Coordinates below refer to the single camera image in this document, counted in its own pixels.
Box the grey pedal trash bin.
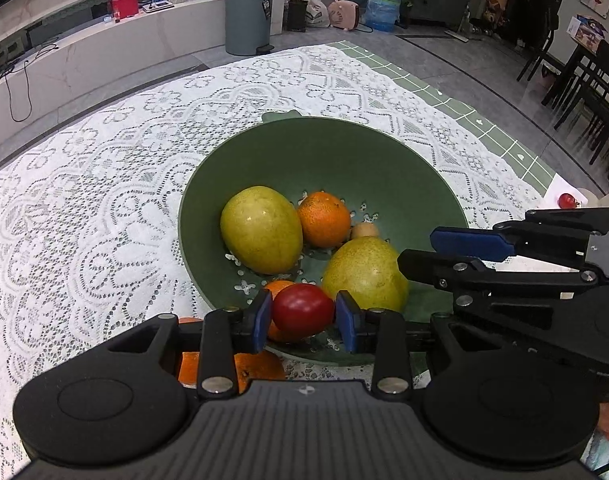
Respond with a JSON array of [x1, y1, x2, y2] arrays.
[[224, 0, 275, 57]]

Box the green colander bowl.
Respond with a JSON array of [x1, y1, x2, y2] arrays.
[[177, 110, 471, 366]]

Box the white plastic bag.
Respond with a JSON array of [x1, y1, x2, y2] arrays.
[[304, 0, 331, 29]]

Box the yellow-green pear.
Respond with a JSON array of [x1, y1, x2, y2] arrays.
[[322, 236, 410, 313]]

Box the white lace tablecloth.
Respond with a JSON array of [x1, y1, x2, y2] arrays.
[[332, 40, 558, 196], [0, 44, 558, 480]]

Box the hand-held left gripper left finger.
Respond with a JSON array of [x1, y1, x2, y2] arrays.
[[107, 289, 274, 400]]

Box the dark dining chairs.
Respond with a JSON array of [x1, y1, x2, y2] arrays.
[[539, 40, 609, 166]]

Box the yellow-green mango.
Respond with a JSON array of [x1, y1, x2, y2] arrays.
[[220, 186, 304, 275]]

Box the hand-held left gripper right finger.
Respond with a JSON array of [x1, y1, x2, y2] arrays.
[[335, 290, 485, 397]]

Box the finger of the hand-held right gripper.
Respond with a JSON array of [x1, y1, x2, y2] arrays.
[[397, 249, 605, 313], [429, 207, 609, 270]]

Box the pink pig heater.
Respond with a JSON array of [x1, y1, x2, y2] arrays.
[[328, 0, 364, 32]]

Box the orange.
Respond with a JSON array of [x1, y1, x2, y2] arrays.
[[298, 191, 353, 249], [262, 280, 305, 345], [176, 317, 288, 395]]

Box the black hanging cable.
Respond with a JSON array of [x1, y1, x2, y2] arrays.
[[2, 45, 58, 123]]

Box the red box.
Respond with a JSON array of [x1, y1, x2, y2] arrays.
[[108, 0, 139, 21]]

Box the black dining chair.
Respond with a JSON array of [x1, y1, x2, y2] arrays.
[[517, 0, 560, 83]]

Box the white curved TV console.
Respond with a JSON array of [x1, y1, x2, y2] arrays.
[[0, 0, 285, 151]]

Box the blue water jug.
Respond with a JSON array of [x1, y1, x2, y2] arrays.
[[367, 0, 403, 33]]

